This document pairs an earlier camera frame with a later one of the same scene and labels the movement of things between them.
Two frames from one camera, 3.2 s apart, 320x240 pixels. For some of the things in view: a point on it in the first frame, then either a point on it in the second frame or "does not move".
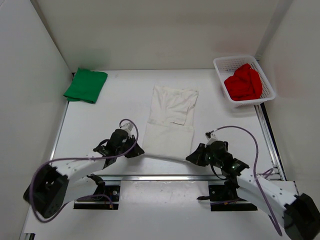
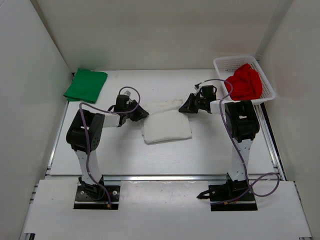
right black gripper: x=196 y=158 -> x=189 y=107
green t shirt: x=86 y=85 does not move
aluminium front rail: x=160 y=178 does not move
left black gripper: x=137 y=151 -> x=140 y=113
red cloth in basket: x=246 y=84 does not move
